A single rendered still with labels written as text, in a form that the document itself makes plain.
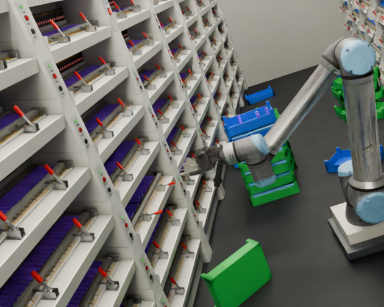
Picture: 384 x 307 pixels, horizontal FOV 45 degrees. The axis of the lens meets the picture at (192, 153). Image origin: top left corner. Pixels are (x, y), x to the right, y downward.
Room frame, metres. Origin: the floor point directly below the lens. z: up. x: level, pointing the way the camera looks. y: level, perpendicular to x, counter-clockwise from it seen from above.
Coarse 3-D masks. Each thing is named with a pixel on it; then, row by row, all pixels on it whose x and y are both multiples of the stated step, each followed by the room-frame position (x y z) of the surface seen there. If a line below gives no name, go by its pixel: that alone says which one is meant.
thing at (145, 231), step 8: (152, 168) 2.18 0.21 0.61; (160, 168) 2.17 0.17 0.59; (168, 168) 2.15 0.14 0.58; (168, 176) 2.15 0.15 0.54; (160, 192) 1.98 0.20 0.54; (168, 192) 2.03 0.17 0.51; (160, 200) 1.91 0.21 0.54; (152, 208) 1.84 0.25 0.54; (160, 208) 1.87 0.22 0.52; (152, 216) 1.78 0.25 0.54; (144, 224) 1.72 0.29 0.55; (152, 224) 1.74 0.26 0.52; (136, 232) 1.67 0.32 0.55; (144, 232) 1.66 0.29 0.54; (144, 240) 1.62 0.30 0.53; (144, 248) 1.61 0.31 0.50
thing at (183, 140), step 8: (176, 128) 2.80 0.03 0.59; (184, 128) 2.82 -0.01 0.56; (192, 128) 2.82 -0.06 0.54; (168, 136) 2.66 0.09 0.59; (176, 136) 2.63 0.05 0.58; (184, 136) 2.67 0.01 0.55; (192, 136) 2.69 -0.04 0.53; (168, 144) 2.53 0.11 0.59; (176, 144) 2.54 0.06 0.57; (184, 144) 2.55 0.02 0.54; (176, 152) 2.42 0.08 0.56; (184, 152) 2.44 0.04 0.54; (176, 160) 2.24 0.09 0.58; (184, 160) 2.42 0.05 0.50
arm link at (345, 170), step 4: (344, 164) 1.86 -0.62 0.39; (348, 164) 1.85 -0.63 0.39; (340, 168) 1.84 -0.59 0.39; (344, 168) 1.83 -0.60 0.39; (348, 168) 1.81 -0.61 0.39; (340, 172) 1.82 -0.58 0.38; (344, 172) 1.79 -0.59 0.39; (348, 172) 1.78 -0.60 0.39; (352, 172) 1.77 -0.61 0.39; (340, 176) 1.82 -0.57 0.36; (344, 176) 1.80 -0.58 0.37; (348, 176) 1.78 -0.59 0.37; (340, 180) 1.84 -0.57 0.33; (344, 180) 1.80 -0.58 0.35; (348, 180) 1.78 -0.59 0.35; (344, 184) 1.80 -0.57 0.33; (348, 184) 1.76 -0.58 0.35; (344, 188) 1.79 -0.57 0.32; (344, 192) 1.83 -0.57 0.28; (344, 196) 1.85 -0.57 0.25; (348, 200) 1.82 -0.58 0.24
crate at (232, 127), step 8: (248, 112) 2.72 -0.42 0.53; (264, 112) 2.71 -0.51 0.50; (272, 112) 2.51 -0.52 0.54; (224, 120) 2.73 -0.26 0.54; (232, 120) 2.74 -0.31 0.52; (248, 120) 2.72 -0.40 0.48; (256, 120) 2.53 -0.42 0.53; (264, 120) 2.52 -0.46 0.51; (272, 120) 2.51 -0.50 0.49; (224, 128) 2.56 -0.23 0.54; (232, 128) 2.55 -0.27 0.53; (240, 128) 2.54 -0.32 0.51; (248, 128) 2.54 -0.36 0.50; (256, 128) 2.53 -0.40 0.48
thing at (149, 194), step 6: (156, 180) 2.07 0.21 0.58; (162, 180) 2.09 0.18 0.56; (150, 192) 1.95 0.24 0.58; (156, 192) 1.97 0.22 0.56; (144, 198) 1.90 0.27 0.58; (150, 198) 1.93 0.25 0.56; (144, 204) 1.85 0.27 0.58; (138, 210) 1.80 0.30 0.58; (138, 216) 1.75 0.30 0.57; (132, 222) 1.70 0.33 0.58
